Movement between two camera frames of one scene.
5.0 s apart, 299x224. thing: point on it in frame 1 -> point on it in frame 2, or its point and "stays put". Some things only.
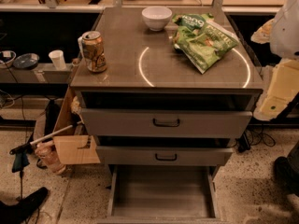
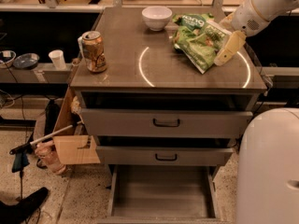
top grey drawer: x=164 y=123 stays put
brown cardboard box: x=74 y=147 stays put
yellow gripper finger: x=284 y=86 -> x=244 y=21
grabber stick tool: x=26 y=146 stays put
